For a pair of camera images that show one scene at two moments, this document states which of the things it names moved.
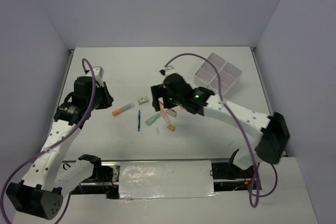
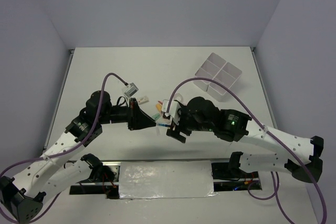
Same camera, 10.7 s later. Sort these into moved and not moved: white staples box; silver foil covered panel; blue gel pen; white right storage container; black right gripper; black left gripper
Moved: blue gel pen; black left gripper; black right gripper
Not moved: white staples box; white right storage container; silver foil covered panel
